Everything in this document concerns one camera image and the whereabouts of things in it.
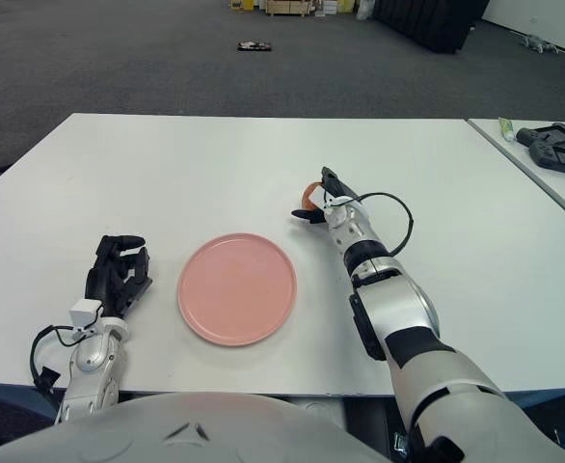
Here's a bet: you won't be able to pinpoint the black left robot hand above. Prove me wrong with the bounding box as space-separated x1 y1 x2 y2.
84 233 155 319

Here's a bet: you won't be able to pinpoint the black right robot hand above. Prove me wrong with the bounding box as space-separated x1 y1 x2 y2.
290 166 361 226

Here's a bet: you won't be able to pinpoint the red yellow apple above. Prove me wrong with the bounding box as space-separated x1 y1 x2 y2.
301 181 325 211

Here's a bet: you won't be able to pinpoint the pink round plate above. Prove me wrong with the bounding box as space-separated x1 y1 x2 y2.
176 232 299 348

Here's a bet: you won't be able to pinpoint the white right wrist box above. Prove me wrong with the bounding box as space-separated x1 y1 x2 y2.
310 186 336 213

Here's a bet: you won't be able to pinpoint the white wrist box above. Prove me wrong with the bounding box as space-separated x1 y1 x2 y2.
310 186 336 213
68 298 103 335

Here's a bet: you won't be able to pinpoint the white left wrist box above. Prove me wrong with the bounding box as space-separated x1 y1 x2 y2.
68 298 103 335

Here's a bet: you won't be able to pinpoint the grey robot torso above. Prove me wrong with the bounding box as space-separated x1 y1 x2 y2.
0 391 394 463

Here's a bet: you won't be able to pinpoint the stacked white boxes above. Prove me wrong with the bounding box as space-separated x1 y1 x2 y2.
318 0 359 15

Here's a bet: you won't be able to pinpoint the wooden crate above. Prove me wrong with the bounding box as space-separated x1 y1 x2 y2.
265 0 313 18

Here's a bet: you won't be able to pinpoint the black curtain partition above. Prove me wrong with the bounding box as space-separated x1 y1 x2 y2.
372 0 471 55

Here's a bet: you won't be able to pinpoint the black handheld controller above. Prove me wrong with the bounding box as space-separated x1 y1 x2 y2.
527 142 565 180
516 123 565 150

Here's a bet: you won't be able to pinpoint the grey quadruped robot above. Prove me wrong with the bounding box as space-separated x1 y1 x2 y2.
518 34 561 55

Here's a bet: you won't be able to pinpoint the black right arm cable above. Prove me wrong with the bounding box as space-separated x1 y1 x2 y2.
333 191 417 257

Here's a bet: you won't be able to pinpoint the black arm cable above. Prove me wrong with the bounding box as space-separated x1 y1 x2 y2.
333 191 417 257
29 325 79 395

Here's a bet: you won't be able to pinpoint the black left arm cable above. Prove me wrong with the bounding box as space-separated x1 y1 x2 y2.
29 325 79 395

